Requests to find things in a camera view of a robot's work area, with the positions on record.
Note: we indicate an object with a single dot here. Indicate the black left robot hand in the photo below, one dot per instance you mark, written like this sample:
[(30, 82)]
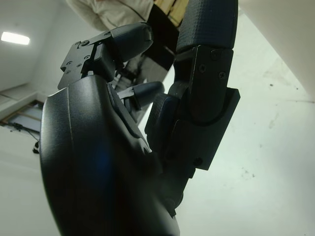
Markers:
[(98, 159)]

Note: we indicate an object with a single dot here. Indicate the small black white device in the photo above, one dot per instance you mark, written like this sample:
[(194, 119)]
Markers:
[(36, 147)]

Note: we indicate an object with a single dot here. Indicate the person in beige jacket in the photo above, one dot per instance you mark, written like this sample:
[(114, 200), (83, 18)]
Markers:
[(118, 12)]

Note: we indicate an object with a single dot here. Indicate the ceiling light panel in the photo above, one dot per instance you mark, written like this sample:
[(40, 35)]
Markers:
[(16, 38)]

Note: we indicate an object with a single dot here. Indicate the wood framed panel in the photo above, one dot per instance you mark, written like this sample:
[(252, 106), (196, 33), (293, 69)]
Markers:
[(24, 119)]

